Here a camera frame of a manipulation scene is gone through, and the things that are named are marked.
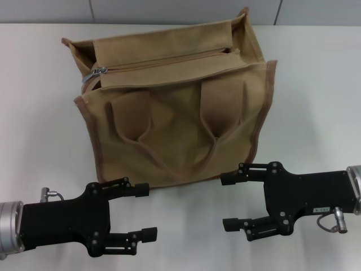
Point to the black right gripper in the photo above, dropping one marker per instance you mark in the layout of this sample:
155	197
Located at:
304	194

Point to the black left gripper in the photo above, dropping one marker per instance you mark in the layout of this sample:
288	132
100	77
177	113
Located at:
62	220

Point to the khaki fabric food bag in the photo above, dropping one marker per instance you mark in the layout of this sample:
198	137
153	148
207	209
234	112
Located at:
175	127

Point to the silver metal zipper pull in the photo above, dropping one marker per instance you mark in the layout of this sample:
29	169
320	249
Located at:
100	70

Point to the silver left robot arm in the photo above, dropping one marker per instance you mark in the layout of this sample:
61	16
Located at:
8	226

